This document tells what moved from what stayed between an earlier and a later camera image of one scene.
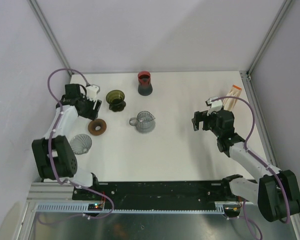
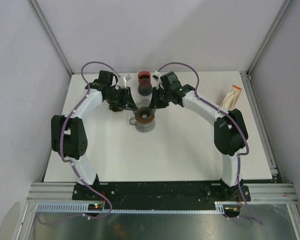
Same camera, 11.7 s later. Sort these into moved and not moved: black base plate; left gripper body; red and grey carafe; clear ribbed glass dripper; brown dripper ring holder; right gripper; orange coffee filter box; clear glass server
Moved: left gripper body; clear ribbed glass dripper; brown dripper ring holder; right gripper
Not moved: black base plate; red and grey carafe; clear glass server; orange coffee filter box
